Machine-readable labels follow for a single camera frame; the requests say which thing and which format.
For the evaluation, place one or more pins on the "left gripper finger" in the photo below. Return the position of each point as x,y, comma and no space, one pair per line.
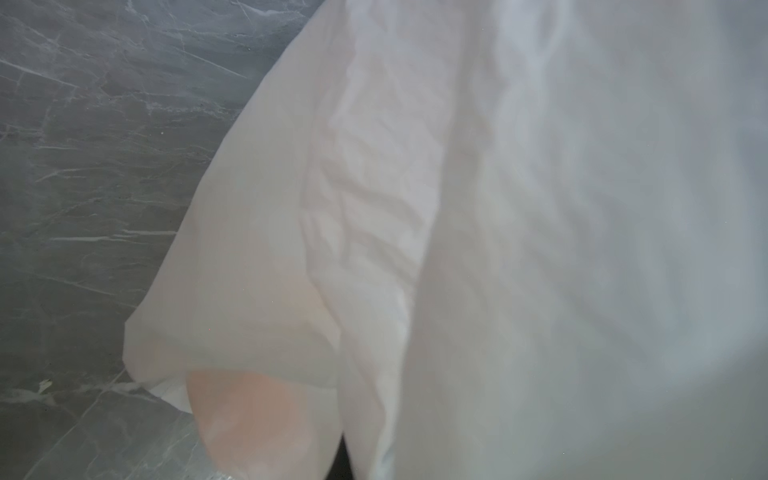
341,467

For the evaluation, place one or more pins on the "white plastic bag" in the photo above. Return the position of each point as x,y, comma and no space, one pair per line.
481,240

